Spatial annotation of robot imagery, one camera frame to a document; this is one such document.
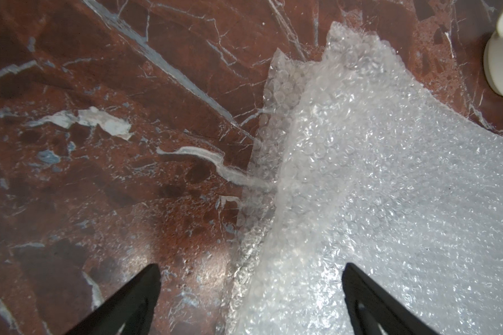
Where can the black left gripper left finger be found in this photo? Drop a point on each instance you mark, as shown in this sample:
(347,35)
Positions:
(130,310)

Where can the clear bubble wrap sheet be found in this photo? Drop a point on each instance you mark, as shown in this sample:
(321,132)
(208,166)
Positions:
(367,166)

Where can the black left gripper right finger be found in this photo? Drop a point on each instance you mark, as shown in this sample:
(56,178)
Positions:
(372,310)

